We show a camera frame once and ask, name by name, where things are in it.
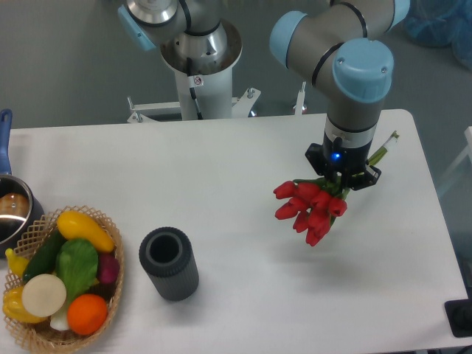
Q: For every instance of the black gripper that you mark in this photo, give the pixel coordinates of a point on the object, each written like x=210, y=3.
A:
x=343, y=157

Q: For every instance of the red tulip bouquet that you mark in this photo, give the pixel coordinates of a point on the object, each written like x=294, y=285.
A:
x=315, y=204

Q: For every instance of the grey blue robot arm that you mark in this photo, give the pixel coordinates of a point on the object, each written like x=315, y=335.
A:
x=338, y=52

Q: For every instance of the blue plastic bag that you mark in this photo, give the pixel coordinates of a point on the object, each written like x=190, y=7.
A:
x=441, y=24

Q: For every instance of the black device at edge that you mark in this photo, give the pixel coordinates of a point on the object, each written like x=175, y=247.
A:
x=459, y=317

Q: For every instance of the dark grey ribbed vase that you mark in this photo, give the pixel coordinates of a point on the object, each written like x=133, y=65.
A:
x=166, y=255

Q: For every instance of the purple red onion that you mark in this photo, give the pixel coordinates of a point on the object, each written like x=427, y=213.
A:
x=108, y=269

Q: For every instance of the yellow squash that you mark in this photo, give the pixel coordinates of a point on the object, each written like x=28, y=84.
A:
x=74, y=225

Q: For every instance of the green lettuce leaf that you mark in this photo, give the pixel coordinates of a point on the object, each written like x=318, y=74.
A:
x=76, y=266

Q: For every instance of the orange fruit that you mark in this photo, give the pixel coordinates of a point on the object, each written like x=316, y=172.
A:
x=86, y=314

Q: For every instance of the green cucumber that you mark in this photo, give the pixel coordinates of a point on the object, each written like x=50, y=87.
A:
x=44, y=259

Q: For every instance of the white round radish slice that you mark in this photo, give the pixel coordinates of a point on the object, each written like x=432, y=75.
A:
x=43, y=295

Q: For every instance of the yellow bell pepper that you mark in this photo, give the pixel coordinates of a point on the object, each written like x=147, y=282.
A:
x=13, y=307

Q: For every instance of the white frame at right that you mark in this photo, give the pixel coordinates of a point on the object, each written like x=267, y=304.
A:
x=458, y=168

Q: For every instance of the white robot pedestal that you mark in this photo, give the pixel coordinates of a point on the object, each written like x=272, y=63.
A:
x=203, y=72

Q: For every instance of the blue handled saucepan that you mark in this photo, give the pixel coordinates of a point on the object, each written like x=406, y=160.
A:
x=19, y=207

